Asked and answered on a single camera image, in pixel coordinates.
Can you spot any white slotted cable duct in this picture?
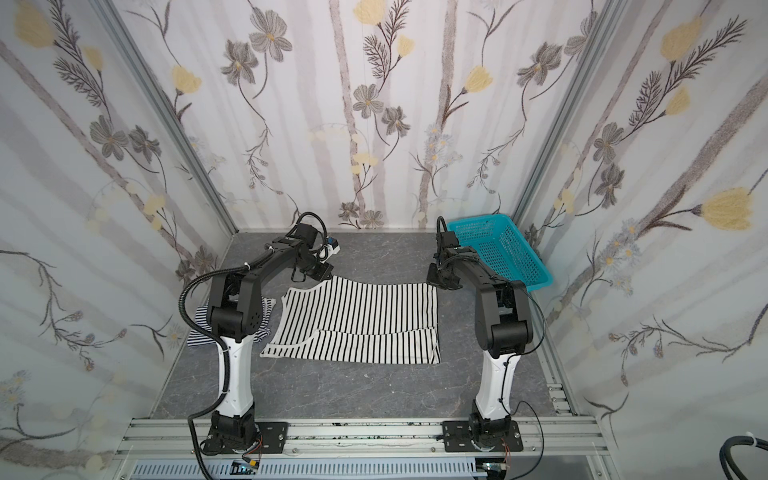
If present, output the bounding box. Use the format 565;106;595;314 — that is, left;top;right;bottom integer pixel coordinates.
131;458;487;480

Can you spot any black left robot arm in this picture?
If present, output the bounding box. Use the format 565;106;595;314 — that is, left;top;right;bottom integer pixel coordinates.
178;211;339;479

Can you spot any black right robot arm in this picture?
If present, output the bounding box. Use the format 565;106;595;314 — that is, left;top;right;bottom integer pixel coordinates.
427;217;534;451

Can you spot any black white striped tank top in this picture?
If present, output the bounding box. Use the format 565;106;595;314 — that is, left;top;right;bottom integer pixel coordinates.
260;276;441;365

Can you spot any black corrugated hose right corner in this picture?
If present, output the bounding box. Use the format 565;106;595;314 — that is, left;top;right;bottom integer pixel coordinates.
718;434;768;480

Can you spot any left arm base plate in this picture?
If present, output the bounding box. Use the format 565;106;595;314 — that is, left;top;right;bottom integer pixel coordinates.
201;421;289;456

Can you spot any teal plastic basket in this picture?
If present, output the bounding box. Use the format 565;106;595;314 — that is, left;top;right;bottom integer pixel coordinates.
447;214;553;292

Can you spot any aluminium corner post right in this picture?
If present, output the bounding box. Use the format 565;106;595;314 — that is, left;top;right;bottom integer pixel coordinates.
511;0;629;227

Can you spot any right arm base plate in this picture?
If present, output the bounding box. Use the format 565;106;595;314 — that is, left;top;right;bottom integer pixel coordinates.
439;418;524;453

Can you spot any aluminium corner post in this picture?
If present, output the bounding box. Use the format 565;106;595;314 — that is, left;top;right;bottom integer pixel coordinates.
89;0;239;236
511;0;629;227

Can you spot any green circuit board right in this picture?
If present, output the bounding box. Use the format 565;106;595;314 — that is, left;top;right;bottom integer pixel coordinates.
476;460;508;480

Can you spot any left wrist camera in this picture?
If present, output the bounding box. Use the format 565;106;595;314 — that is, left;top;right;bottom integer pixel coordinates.
316;236;340;262

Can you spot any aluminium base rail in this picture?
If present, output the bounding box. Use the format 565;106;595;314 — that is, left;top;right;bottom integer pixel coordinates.
114;416;610;460

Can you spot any aluminium corner post left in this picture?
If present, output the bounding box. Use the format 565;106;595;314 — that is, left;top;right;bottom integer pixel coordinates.
89;0;239;236

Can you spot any green circuit board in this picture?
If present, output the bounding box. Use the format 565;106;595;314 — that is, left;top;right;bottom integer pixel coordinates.
230;459;260;475
476;460;508;480

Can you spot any green circuit board left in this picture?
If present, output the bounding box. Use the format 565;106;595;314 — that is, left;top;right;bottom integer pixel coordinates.
230;459;260;475

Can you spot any blue white striped tank top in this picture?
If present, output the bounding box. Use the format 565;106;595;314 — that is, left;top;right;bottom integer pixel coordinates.
186;298;276;347

